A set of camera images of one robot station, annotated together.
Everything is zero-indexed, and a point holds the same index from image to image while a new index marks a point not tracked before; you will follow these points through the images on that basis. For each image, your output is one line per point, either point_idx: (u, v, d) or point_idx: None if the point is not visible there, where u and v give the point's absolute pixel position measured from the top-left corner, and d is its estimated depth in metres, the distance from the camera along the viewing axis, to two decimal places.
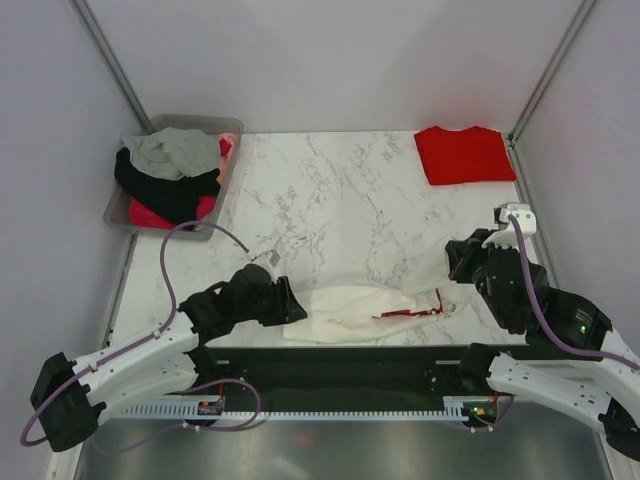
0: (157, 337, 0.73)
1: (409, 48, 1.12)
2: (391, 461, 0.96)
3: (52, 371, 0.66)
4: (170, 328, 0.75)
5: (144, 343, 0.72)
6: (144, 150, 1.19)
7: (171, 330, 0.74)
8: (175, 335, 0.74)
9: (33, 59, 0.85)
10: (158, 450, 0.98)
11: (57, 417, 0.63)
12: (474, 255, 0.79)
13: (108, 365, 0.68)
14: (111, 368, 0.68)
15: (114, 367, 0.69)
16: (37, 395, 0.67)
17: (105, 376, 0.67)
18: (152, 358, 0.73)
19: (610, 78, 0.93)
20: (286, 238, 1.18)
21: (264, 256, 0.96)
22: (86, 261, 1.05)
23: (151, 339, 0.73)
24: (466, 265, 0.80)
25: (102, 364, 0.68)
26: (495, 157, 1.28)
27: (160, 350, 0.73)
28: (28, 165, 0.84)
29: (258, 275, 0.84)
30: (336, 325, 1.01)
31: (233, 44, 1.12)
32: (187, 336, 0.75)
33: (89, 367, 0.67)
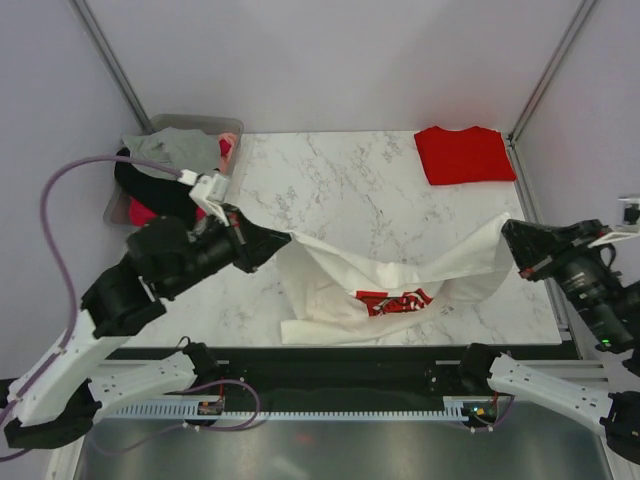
0: (59, 353, 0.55)
1: (410, 48, 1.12)
2: (391, 461, 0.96)
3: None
4: (75, 334, 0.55)
5: (50, 366, 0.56)
6: (144, 150, 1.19)
7: (76, 339, 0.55)
8: (79, 345, 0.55)
9: (33, 59, 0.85)
10: (158, 452, 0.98)
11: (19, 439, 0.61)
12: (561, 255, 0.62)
13: (29, 393, 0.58)
14: (31, 397, 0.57)
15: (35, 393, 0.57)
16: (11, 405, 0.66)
17: (30, 405, 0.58)
18: (75, 373, 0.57)
19: (611, 77, 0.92)
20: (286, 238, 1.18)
21: (203, 188, 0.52)
22: (85, 261, 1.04)
23: (54, 357, 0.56)
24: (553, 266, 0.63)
25: (23, 393, 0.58)
26: (495, 157, 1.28)
27: (71, 367, 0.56)
28: (28, 165, 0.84)
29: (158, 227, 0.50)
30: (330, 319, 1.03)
31: (234, 44, 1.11)
32: (98, 341, 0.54)
33: (15, 399, 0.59)
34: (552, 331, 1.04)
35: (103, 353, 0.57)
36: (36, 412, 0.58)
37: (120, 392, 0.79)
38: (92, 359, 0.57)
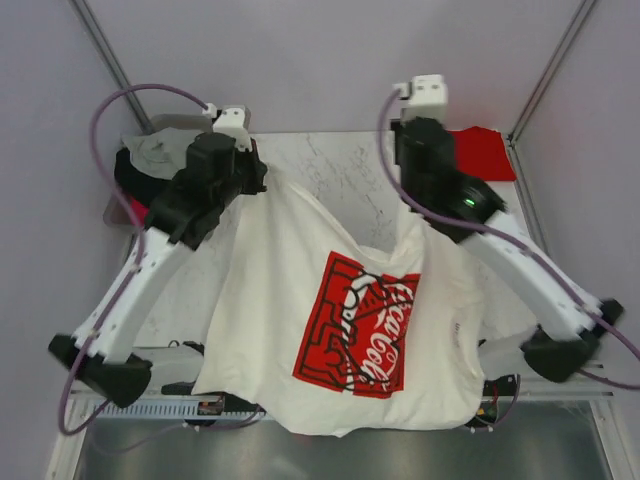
0: (138, 271, 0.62)
1: (409, 47, 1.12)
2: (392, 462, 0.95)
3: (64, 348, 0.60)
4: (147, 253, 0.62)
5: (131, 282, 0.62)
6: (144, 150, 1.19)
7: (150, 255, 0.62)
8: (155, 257, 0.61)
9: (33, 60, 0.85)
10: (156, 452, 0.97)
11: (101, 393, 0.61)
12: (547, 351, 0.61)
13: (109, 323, 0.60)
14: (111, 326, 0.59)
15: (113, 326, 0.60)
16: None
17: (108, 338, 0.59)
18: (136, 312, 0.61)
19: (612, 77, 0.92)
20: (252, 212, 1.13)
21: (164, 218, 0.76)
22: (84, 262, 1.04)
23: (133, 276, 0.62)
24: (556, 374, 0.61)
25: (100, 327, 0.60)
26: (495, 158, 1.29)
27: (143, 290, 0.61)
28: (27, 165, 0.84)
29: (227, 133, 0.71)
30: (306, 388, 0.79)
31: (232, 44, 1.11)
32: (168, 255, 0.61)
33: (91, 335, 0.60)
34: None
35: (154, 285, 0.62)
36: (114, 347, 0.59)
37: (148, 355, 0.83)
38: (160, 282, 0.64)
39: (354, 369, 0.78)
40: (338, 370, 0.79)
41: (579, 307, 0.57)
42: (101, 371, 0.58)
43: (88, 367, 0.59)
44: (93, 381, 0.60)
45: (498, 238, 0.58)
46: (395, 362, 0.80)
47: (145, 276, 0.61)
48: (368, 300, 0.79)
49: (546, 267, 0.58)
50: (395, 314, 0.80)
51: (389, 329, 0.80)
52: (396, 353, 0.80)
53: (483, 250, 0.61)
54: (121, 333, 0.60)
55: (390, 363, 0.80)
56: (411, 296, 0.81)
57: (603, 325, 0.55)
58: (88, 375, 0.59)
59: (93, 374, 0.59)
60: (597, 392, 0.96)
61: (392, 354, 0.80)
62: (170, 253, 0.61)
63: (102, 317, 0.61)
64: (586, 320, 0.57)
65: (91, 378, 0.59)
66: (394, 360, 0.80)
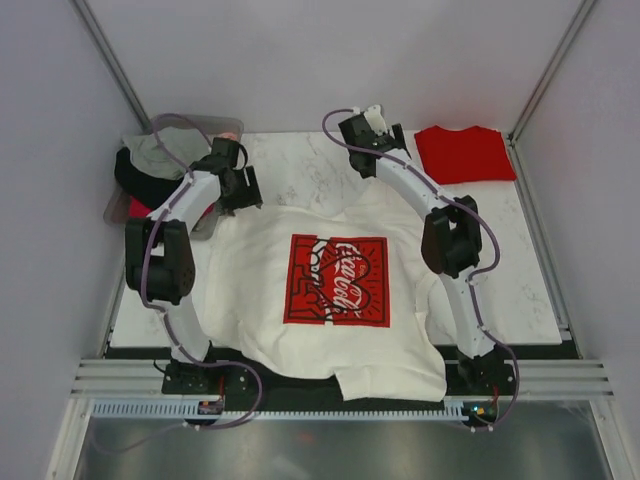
0: (192, 185, 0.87)
1: (410, 47, 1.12)
2: (392, 461, 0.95)
3: (140, 223, 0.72)
4: (196, 175, 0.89)
5: (188, 191, 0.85)
6: (144, 150, 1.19)
7: (199, 176, 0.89)
8: (200, 181, 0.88)
9: (33, 60, 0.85)
10: (157, 452, 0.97)
11: (163, 269, 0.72)
12: (435, 246, 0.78)
13: (178, 208, 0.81)
14: (181, 209, 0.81)
15: (182, 208, 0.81)
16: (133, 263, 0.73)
17: (179, 214, 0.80)
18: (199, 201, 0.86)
19: (612, 76, 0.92)
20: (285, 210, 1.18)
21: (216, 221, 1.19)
22: (85, 261, 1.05)
23: (189, 188, 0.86)
24: (449, 262, 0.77)
25: (172, 208, 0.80)
26: (495, 157, 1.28)
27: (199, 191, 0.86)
28: (28, 166, 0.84)
29: (223, 144, 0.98)
30: (297, 329, 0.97)
31: (234, 45, 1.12)
32: (212, 175, 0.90)
33: (164, 210, 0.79)
34: (551, 330, 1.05)
35: (206, 196, 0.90)
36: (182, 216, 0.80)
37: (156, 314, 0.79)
38: (205, 200, 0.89)
39: (328, 302, 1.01)
40: (317, 304, 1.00)
41: (435, 197, 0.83)
42: (177, 228, 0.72)
43: (166, 234, 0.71)
44: (168, 256, 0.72)
45: (388, 160, 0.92)
46: (360, 294, 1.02)
47: (199, 186, 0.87)
48: (326, 256, 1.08)
49: (413, 174, 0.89)
50: (347, 263, 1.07)
51: (345, 272, 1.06)
52: (358, 287, 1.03)
53: (395, 180, 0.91)
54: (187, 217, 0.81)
55: (356, 295, 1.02)
56: (357, 250, 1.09)
57: (455, 204, 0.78)
58: (166, 248, 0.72)
59: (168, 245, 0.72)
60: (597, 392, 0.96)
61: (354, 289, 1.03)
62: (212, 175, 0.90)
63: (170, 205, 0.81)
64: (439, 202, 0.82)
65: (166, 254, 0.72)
66: (359, 292, 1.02)
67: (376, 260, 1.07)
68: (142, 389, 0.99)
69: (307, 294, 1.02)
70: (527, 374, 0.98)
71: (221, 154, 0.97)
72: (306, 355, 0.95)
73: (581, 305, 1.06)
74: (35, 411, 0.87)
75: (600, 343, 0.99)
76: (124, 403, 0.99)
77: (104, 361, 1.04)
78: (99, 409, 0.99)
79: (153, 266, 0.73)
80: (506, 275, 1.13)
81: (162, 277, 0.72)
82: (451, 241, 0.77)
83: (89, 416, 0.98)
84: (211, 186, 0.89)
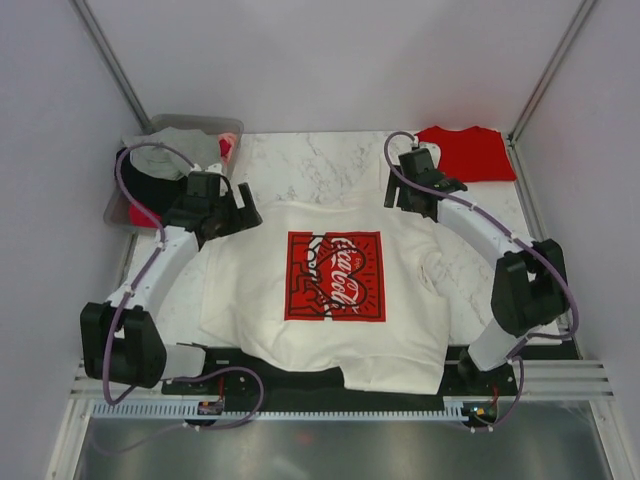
0: (163, 248, 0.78)
1: (410, 47, 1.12)
2: (392, 462, 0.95)
3: (95, 312, 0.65)
4: (168, 238, 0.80)
5: (158, 257, 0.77)
6: (144, 150, 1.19)
7: (171, 239, 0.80)
8: (172, 243, 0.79)
9: (32, 60, 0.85)
10: (156, 452, 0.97)
11: (124, 364, 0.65)
12: (507, 300, 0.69)
13: (142, 286, 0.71)
14: (146, 286, 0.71)
15: (148, 285, 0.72)
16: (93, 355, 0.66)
17: (144, 294, 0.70)
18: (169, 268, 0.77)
19: (612, 76, 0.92)
20: (287, 209, 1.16)
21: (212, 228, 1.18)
22: (85, 262, 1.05)
23: (159, 253, 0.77)
24: (525, 321, 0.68)
25: (136, 287, 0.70)
26: (495, 157, 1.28)
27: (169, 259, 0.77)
28: (27, 166, 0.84)
29: (199, 183, 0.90)
30: (299, 327, 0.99)
31: (234, 45, 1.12)
32: (187, 237, 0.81)
33: (128, 292, 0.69)
34: (552, 331, 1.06)
35: (178, 260, 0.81)
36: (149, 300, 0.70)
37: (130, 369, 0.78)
38: (177, 263, 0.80)
39: (328, 299, 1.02)
40: (316, 301, 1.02)
41: (509, 241, 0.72)
42: (138, 320, 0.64)
43: (126, 325, 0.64)
44: (128, 347, 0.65)
45: (453, 202, 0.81)
46: (356, 288, 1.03)
47: (170, 252, 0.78)
48: (322, 251, 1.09)
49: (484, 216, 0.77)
50: (343, 256, 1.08)
51: (342, 266, 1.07)
52: (354, 281, 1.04)
53: (460, 222, 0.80)
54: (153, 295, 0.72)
55: (352, 290, 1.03)
56: (352, 243, 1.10)
57: (531, 251, 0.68)
58: (126, 340, 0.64)
59: (128, 337, 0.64)
60: (597, 392, 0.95)
61: (351, 282, 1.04)
62: (186, 236, 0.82)
63: (137, 277, 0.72)
64: (514, 247, 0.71)
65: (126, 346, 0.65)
66: (355, 287, 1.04)
67: (370, 254, 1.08)
68: (142, 389, 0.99)
69: (307, 291, 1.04)
70: (526, 374, 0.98)
71: (200, 193, 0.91)
72: (308, 351, 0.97)
73: (581, 306, 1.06)
74: (35, 411, 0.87)
75: (599, 344, 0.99)
76: (123, 404, 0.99)
77: None
78: (99, 410, 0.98)
79: (114, 356, 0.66)
80: None
81: (122, 369, 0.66)
82: (528, 297, 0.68)
83: (89, 417, 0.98)
84: (185, 246, 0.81)
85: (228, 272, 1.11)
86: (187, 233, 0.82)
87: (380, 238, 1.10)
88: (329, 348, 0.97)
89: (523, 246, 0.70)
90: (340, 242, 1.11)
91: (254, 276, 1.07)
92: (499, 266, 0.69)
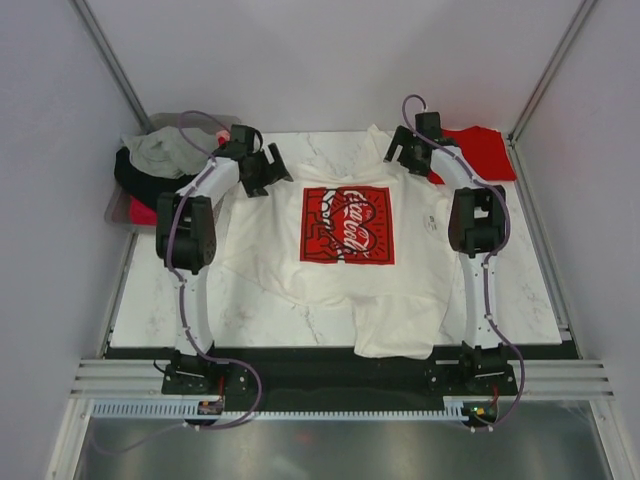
0: (216, 167, 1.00)
1: (409, 48, 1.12)
2: (392, 462, 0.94)
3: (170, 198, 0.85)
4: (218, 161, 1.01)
5: (212, 173, 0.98)
6: (143, 150, 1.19)
7: (220, 161, 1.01)
8: (221, 166, 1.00)
9: (32, 62, 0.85)
10: (156, 452, 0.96)
11: (189, 241, 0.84)
12: (458, 224, 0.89)
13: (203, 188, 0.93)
14: (206, 189, 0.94)
15: (207, 188, 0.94)
16: (164, 233, 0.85)
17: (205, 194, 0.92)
18: (221, 183, 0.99)
19: (612, 76, 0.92)
20: (297, 168, 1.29)
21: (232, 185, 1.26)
22: (85, 261, 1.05)
23: (213, 170, 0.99)
24: (468, 240, 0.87)
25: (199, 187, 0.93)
26: (495, 157, 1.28)
27: (221, 176, 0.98)
28: (27, 167, 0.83)
29: (240, 132, 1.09)
30: (314, 266, 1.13)
31: (233, 46, 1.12)
32: (233, 163, 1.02)
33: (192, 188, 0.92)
34: (552, 330, 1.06)
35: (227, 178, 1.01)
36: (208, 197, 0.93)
37: (175, 286, 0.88)
38: (225, 182, 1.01)
39: (341, 244, 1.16)
40: (330, 247, 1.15)
41: (471, 179, 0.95)
42: (203, 205, 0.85)
43: (194, 208, 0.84)
44: (193, 225, 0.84)
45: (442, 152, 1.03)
46: (367, 236, 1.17)
47: (221, 170, 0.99)
48: (336, 202, 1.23)
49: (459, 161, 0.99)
50: (355, 208, 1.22)
51: (353, 216, 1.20)
52: (365, 231, 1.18)
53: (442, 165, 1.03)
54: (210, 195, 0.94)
55: (364, 238, 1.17)
56: (363, 197, 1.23)
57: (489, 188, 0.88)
58: (193, 220, 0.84)
59: (195, 216, 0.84)
60: (597, 392, 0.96)
61: (362, 231, 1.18)
62: (233, 163, 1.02)
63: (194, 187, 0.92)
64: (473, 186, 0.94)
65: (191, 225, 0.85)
66: (366, 235, 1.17)
67: (380, 207, 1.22)
68: (142, 389, 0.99)
69: (320, 238, 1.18)
70: (527, 373, 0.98)
71: (239, 140, 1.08)
72: (321, 288, 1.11)
73: (580, 305, 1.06)
74: (35, 411, 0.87)
75: (599, 343, 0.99)
76: (124, 403, 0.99)
77: (103, 362, 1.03)
78: (99, 409, 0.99)
79: (180, 237, 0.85)
80: (507, 271, 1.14)
81: (186, 246, 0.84)
82: (472, 224, 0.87)
83: (89, 416, 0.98)
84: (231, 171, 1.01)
85: (245, 228, 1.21)
86: (232, 162, 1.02)
87: (388, 193, 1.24)
88: (343, 289, 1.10)
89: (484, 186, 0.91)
90: (351, 197, 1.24)
91: (273, 229, 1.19)
92: (454, 198, 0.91)
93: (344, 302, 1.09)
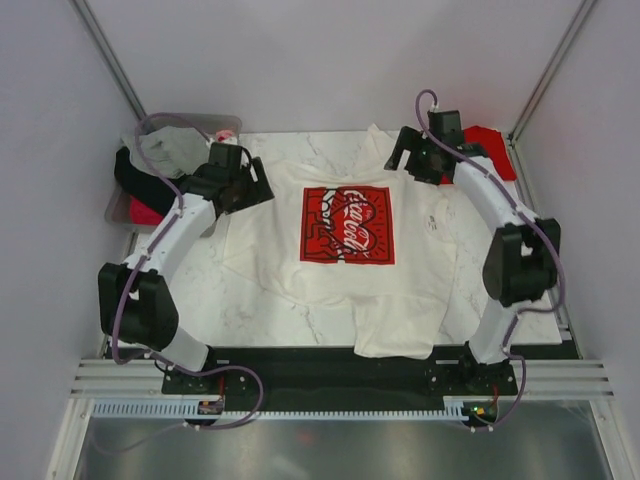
0: (181, 216, 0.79)
1: (409, 47, 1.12)
2: (392, 462, 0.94)
3: (112, 272, 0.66)
4: (187, 205, 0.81)
5: (174, 224, 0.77)
6: (143, 149, 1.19)
7: (190, 207, 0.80)
8: (189, 212, 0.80)
9: (32, 62, 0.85)
10: (156, 453, 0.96)
11: (138, 323, 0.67)
12: (499, 270, 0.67)
13: (159, 250, 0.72)
14: (162, 251, 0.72)
15: (164, 249, 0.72)
16: (108, 311, 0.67)
17: (162, 257, 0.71)
18: (187, 234, 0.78)
19: (613, 76, 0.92)
20: (296, 169, 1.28)
21: None
22: (85, 261, 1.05)
23: (176, 219, 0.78)
24: (511, 290, 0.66)
25: (153, 249, 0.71)
26: (495, 157, 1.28)
27: (183, 229, 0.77)
28: (26, 167, 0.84)
29: (221, 152, 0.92)
30: (314, 266, 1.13)
31: (233, 46, 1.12)
32: (205, 205, 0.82)
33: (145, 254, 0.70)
34: (551, 330, 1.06)
35: (196, 226, 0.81)
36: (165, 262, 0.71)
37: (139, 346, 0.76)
38: (195, 229, 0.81)
39: (340, 244, 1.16)
40: (330, 247, 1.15)
41: (513, 212, 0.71)
42: (155, 285, 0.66)
43: (142, 289, 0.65)
44: (144, 305, 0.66)
45: (471, 167, 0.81)
46: (367, 236, 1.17)
47: (186, 221, 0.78)
48: (336, 202, 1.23)
49: (496, 183, 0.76)
50: (355, 208, 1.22)
51: (353, 216, 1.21)
52: (365, 230, 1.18)
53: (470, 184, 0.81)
54: (169, 258, 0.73)
55: (364, 238, 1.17)
56: (363, 197, 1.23)
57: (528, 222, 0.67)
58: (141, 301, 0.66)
59: (144, 299, 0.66)
60: (597, 392, 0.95)
61: (362, 231, 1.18)
62: (204, 204, 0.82)
63: (153, 242, 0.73)
64: (517, 220, 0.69)
65: (141, 303, 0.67)
66: (366, 235, 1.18)
67: (380, 208, 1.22)
68: (142, 389, 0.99)
69: (321, 238, 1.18)
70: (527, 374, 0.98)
71: (220, 164, 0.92)
72: (321, 289, 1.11)
73: (581, 305, 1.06)
74: (35, 411, 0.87)
75: (599, 343, 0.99)
76: (124, 403, 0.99)
77: (103, 362, 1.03)
78: (99, 409, 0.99)
79: (127, 316, 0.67)
80: None
81: (136, 329, 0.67)
82: (516, 267, 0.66)
83: (90, 416, 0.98)
84: (202, 214, 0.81)
85: (244, 229, 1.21)
86: (205, 201, 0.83)
87: (388, 193, 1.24)
88: (343, 289, 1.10)
89: (524, 219, 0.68)
90: (351, 197, 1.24)
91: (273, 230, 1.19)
92: (496, 236, 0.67)
93: (344, 303, 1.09)
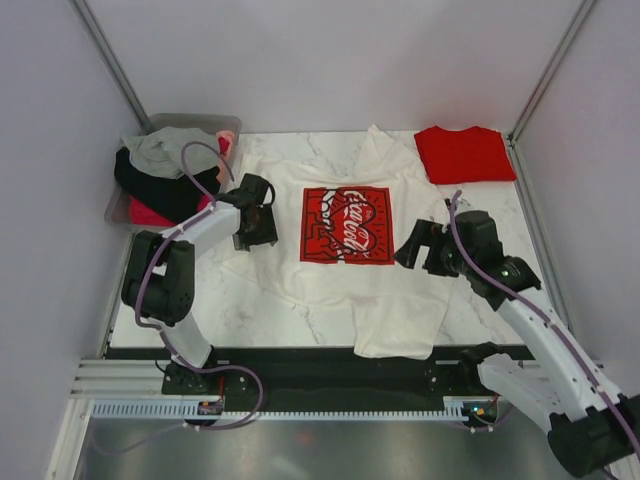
0: (213, 213, 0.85)
1: (409, 48, 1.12)
2: (392, 462, 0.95)
3: (146, 237, 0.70)
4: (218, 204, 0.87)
5: (206, 218, 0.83)
6: (143, 150, 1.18)
7: (220, 206, 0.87)
8: (221, 211, 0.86)
9: (32, 62, 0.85)
10: (158, 452, 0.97)
11: (159, 292, 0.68)
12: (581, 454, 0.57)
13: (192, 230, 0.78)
14: (194, 232, 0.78)
15: (196, 231, 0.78)
16: (132, 278, 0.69)
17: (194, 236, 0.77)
18: (216, 229, 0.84)
19: (612, 77, 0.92)
20: (295, 169, 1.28)
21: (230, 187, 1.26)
22: (85, 261, 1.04)
23: (209, 214, 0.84)
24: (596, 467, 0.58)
25: (188, 229, 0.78)
26: (495, 157, 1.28)
27: (214, 222, 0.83)
28: (26, 167, 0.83)
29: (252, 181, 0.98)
30: (314, 266, 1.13)
31: (233, 46, 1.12)
32: (235, 211, 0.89)
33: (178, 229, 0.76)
34: None
35: (224, 226, 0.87)
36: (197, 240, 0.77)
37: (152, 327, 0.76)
38: (221, 230, 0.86)
39: (340, 244, 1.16)
40: (330, 247, 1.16)
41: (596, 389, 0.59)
42: (183, 253, 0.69)
43: (171, 254, 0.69)
44: (168, 275, 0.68)
45: (525, 305, 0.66)
46: (367, 237, 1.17)
47: (218, 216, 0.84)
48: (336, 203, 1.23)
49: (561, 337, 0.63)
50: (355, 208, 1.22)
51: (353, 216, 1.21)
52: (365, 231, 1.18)
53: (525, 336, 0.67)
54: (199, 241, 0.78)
55: (363, 238, 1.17)
56: (363, 197, 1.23)
57: (616, 412, 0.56)
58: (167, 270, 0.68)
59: (170, 266, 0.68)
60: None
61: (362, 232, 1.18)
62: (233, 209, 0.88)
63: (188, 223, 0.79)
64: (598, 400, 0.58)
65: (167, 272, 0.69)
66: (366, 236, 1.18)
67: (380, 208, 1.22)
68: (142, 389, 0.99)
69: (321, 238, 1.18)
70: None
71: (249, 190, 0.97)
72: (321, 290, 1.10)
73: (580, 306, 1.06)
74: (35, 412, 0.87)
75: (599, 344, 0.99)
76: (123, 404, 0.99)
77: (103, 362, 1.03)
78: (99, 409, 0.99)
79: (151, 286, 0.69)
80: None
81: (155, 297, 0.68)
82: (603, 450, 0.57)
83: (89, 417, 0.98)
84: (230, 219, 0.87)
85: None
86: (234, 209, 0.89)
87: (388, 193, 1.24)
88: (343, 290, 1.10)
89: (607, 402, 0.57)
90: (351, 197, 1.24)
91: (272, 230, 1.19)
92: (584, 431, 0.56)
93: (344, 303, 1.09)
